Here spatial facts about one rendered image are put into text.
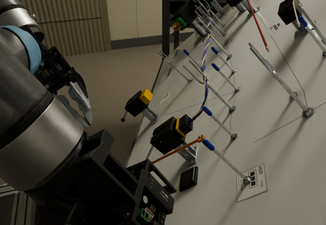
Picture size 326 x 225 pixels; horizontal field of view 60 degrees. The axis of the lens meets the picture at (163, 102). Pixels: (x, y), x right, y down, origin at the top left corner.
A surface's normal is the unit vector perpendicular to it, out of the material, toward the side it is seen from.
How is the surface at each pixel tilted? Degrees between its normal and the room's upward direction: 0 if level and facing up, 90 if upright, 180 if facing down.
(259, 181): 45
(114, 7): 90
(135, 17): 90
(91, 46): 90
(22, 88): 55
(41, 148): 66
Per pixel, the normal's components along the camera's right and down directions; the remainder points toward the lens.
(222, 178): -0.70, -0.65
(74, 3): 0.30, 0.52
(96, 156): 0.81, -0.41
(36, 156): 0.48, 0.07
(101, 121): 0.00, -0.83
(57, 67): 0.21, -0.15
